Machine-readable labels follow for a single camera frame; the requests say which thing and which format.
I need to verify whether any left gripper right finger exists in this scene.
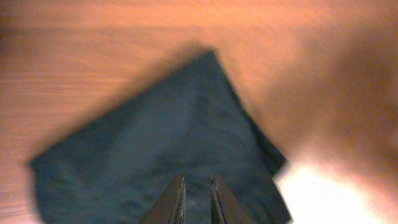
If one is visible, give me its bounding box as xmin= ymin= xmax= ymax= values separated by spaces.
xmin=211 ymin=175 xmax=256 ymax=224

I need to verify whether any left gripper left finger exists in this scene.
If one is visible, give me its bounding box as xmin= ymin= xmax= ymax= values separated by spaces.
xmin=140 ymin=175 xmax=186 ymax=224

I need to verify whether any black t-shirt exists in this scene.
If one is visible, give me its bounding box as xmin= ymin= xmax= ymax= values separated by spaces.
xmin=31 ymin=51 xmax=291 ymax=223

